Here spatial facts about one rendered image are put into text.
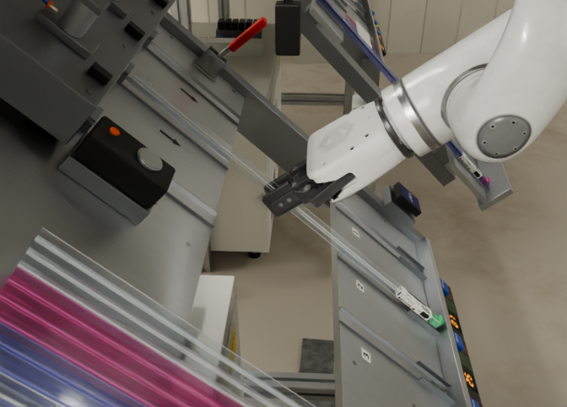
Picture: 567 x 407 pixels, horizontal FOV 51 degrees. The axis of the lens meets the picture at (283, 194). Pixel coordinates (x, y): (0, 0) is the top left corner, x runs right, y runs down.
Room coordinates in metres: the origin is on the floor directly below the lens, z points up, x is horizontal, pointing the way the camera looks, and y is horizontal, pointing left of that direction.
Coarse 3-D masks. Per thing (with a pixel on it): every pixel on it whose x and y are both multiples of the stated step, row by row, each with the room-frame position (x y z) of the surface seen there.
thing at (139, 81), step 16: (144, 80) 0.59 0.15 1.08; (160, 96) 0.58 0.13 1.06; (176, 112) 0.58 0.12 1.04; (192, 128) 0.58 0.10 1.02; (208, 128) 0.59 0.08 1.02; (208, 144) 0.58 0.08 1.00; (224, 144) 0.59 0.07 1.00; (240, 160) 0.58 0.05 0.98; (256, 176) 0.58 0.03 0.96; (304, 208) 0.58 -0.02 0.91; (320, 224) 0.58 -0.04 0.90; (336, 240) 0.57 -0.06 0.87; (352, 256) 0.57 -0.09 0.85; (368, 272) 0.57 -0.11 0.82; (384, 272) 0.58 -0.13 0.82; (400, 288) 0.57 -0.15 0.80; (432, 320) 0.56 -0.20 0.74
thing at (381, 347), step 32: (352, 224) 0.67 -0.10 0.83; (384, 224) 0.74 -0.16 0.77; (384, 256) 0.65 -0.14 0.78; (416, 256) 0.73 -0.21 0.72; (352, 288) 0.53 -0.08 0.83; (384, 288) 0.58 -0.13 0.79; (416, 288) 0.64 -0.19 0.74; (352, 320) 0.48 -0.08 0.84; (384, 320) 0.52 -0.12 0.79; (416, 320) 0.56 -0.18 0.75; (352, 352) 0.43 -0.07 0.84; (384, 352) 0.46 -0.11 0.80; (416, 352) 0.50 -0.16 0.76; (352, 384) 0.38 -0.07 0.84; (384, 384) 0.41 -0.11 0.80; (416, 384) 0.45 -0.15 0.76; (448, 384) 0.47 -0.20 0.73
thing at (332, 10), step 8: (320, 0) 0.97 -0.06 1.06; (328, 0) 0.98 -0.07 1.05; (328, 8) 0.97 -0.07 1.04; (336, 8) 0.98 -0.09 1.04; (336, 16) 0.97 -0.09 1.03; (344, 24) 0.97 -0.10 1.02; (352, 32) 0.96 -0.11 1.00; (360, 40) 0.96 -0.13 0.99; (360, 48) 0.96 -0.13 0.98; (368, 48) 0.96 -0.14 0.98; (368, 56) 0.96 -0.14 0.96; (376, 56) 0.96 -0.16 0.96; (376, 64) 0.96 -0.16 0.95; (384, 64) 0.96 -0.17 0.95; (384, 72) 0.96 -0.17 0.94; (392, 80) 0.96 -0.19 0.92; (448, 144) 0.94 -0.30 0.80; (456, 152) 0.94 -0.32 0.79
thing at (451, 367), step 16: (432, 256) 0.71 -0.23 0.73; (432, 272) 0.67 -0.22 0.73; (432, 288) 0.64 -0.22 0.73; (432, 304) 0.62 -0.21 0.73; (448, 320) 0.58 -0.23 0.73; (448, 336) 0.55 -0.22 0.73; (448, 352) 0.52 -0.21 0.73; (448, 368) 0.50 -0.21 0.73; (464, 384) 0.47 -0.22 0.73; (464, 400) 0.45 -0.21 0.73
